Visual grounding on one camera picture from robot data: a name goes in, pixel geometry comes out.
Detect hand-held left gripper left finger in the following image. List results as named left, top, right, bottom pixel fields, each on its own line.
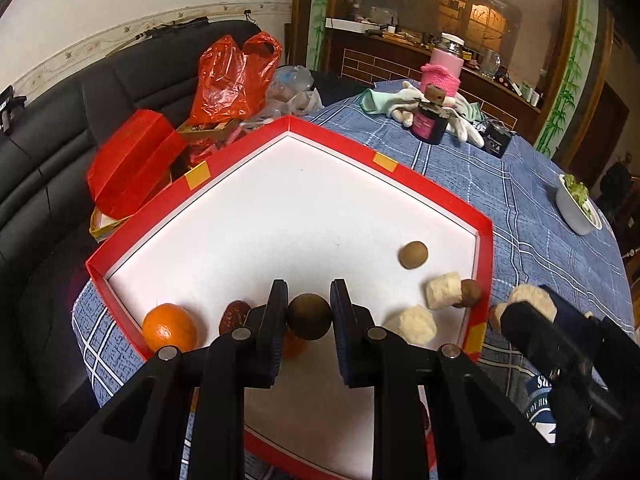
left=45, top=280, right=290, bottom=480

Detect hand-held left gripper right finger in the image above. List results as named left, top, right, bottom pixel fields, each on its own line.
left=330, top=279, right=556, bottom=480

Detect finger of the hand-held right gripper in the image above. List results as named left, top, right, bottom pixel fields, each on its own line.
left=501, top=301, right=591, bottom=391
left=540, top=286, right=608, bottom=356

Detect dark brown longan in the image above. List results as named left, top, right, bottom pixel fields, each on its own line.
left=286, top=293, right=334, bottom=342

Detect pastry outside tray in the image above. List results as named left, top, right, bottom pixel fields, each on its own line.
left=507, top=284, right=558, bottom=321

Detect red date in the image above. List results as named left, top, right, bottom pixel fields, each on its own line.
left=219, top=300, right=253, bottom=336

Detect pale round pastry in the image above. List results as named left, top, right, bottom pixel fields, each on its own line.
left=384, top=306, right=437, bottom=346

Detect small brown nut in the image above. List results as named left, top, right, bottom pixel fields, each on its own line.
left=457, top=280, right=483, bottom=308

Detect pale cake piece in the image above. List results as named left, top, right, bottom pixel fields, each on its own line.
left=425, top=272, right=463, bottom=310

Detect orange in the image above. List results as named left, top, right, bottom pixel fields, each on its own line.
left=142, top=303, right=200, bottom=353

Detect red box with white inside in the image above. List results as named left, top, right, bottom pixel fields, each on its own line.
left=86, top=115, right=495, bottom=480

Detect white bowl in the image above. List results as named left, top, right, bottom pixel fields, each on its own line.
left=556, top=174, right=604, bottom=237

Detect green vegetable scraps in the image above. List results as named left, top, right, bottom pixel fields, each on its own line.
left=564, top=175, right=596, bottom=216

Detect blue plaid tablecloth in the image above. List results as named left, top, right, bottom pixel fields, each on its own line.
left=72, top=80, right=631, bottom=480

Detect small black box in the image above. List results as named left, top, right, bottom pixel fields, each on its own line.
left=481, top=120, right=515, bottom=160

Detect yellow and white box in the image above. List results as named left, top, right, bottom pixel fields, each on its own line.
left=90, top=207, right=133, bottom=243

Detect gold snack package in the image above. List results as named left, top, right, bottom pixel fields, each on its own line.
left=175, top=119, right=241, bottom=143

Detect red box lid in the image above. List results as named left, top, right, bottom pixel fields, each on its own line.
left=86, top=109, right=188, bottom=218

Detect white glove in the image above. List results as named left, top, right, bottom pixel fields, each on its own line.
left=385, top=85, right=431, bottom=128
left=445, top=97, right=483, bottom=142

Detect black jar with pink label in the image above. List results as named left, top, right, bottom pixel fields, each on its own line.
left=410, top=85, right=450, bottom=146

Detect clear plastic bag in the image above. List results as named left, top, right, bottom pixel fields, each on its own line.
left=250, top=65, right=326, bottom=121

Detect red plastic bag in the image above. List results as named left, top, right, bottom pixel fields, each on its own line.
left=187, top=31, right=283, bottom=126

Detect jar with pink knitted sleeve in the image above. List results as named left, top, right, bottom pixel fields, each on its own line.
left=420, top=32, right=466, bottom=106

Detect black leather sofa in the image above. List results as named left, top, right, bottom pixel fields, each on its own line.
left=0, top=20, right=286, bottom=461

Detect flat white box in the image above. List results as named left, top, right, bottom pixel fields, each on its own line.
left=325, top=17, right=383, bottom=32

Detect wooden display cabinet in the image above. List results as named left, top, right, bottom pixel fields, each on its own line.
left=292, top=0, right=616, bottom=156

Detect black clamp device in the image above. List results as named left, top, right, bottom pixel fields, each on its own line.
left=0, top=87, right=26, bottom=133

